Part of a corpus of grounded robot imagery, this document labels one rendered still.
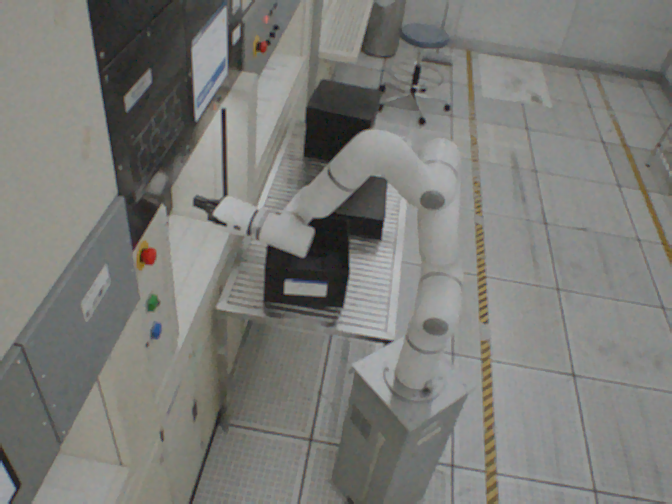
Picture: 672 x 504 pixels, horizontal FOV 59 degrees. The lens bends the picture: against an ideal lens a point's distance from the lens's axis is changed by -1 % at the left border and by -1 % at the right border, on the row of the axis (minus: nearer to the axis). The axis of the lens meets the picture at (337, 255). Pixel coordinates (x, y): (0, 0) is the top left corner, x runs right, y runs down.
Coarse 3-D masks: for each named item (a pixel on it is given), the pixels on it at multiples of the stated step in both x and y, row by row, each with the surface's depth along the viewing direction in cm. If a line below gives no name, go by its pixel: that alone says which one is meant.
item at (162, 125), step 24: (192, 72) 140; (168, 96) 127; (144, 120) 116; (168, 120) 129; (144, 144) 118; (168, 144) 132; (144, 168) 121; (144, 192) 123; (144, 240) 130; (144, 264) 132
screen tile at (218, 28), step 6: (216, 24) 151; (216, 30) 152; (222, 30) 158; (216, 36) 153; (222, 36) 159; (222, 42) 160; (216, 48) 155; (222, 48) 161; (216, 54) 156; (222, 54) 162; (216, 60) 157
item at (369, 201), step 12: (372, 180) 245; (384, 180) 246; (360, 192) 238; (372, 192) 239; (384, 192) 240; (348, 204) 231; (360, 204) 232; (372, 204) 233; (384, 204) 234; (336, 216) 228; (348, 216) 227; (360, 216) 227; (372, 216) 228; (384, 216) 228; (360, 228) 230; (372, 228) 230
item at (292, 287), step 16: (320, 224) 215; (336, 224) 215; (320, 240) 220; (336, 240) 220; (272, 256) 219; (288, 256) 220; (320, 256) 221; (336, 256) 223; (272, 272) 193; (288, 272) 193; (304, 272) 193; (320, 272) 193; (336, 272) 193; (272, 288) 198; (288, 288) 198; (304, 288) 198; (320, 288) 198; (336, 288) 198; (304, 304) 203; (320, 304) 203; (336, 304) 203
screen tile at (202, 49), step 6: (204, 42) 144; (198, 48) 141; (204, 48) 145; (198, 54) 142; (204, 54) 146; (210, 54) 151; (198, 60) 142; (210, 60) 152; (204, 66) 148; (210, 66) 153; (204, 72) 149; (210, 72) 154; (198, 78) 145; (204, 78) 150; (198, 84) 146
